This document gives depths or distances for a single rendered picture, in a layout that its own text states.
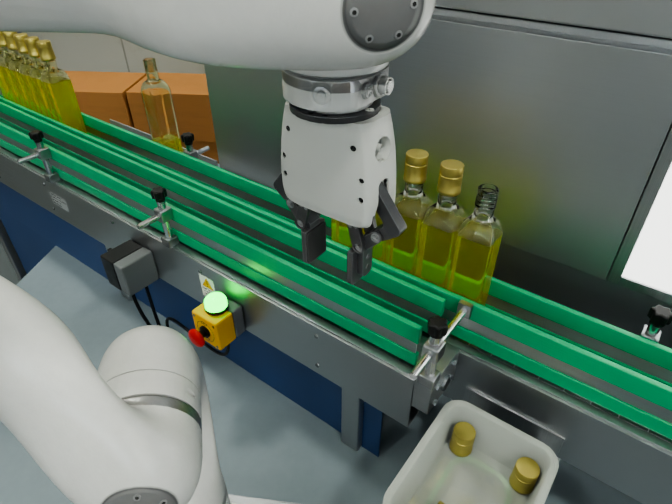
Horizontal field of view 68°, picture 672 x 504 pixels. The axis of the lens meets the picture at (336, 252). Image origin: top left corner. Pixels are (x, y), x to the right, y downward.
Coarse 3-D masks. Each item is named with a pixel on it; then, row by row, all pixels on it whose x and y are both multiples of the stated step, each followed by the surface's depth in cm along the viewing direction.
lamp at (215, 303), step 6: (210, 294) 96; (216, 294) 95; (222, 294) 96; (204, 300) 95; (210, 300) 94; (216, 300) 94; (222, 300) 95; (204, 306) 96; (210, 306) 94; (216, 306) 94; (222, 306) 95; (228, 306) 97; (210, 312) 95; (216, 312) 95; (222, 312) 95
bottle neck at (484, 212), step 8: (488, 184) 71; (480, 192) 70; (488, 192) 69; (496, 192) 69; (480, 200) 70; (488, 200) 70; (496, 200) 70; (480, 208) 71; (488, 208) 71; (472, 216) 73; (480, 216) 72; (488, 216) 71
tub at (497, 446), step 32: (448, 416) 77; (480, 416) 76; (416, 448) 71; (448, 448) 79; (480, 448) 78; (512, 448) 74; (544, 448) 71; (416, 480) 72; (448, 480) 75; (480, 480) 75; (544, 480) 67
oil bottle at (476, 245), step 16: (464, 224) 73; (480, 224) 72; (496, 224) 73; (464, 240) 74; (480, 240) 72; (496, 240) 73; (464, 256) 75; (480, 256) 73; (496, 256) 77; (464, 272) 77; (480, 272) 75; (448, 288) 80; (464, 288) 78; (480, 288) 77
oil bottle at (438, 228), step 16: (432, 208) 76; (432, 224) 76; (448, 224) 74; (432, 240) 77; (448, 240) 75; (432, 256) 79; (448, 256) 77; (416, 272) 83; (432, 272) 80; (448, 272) 80
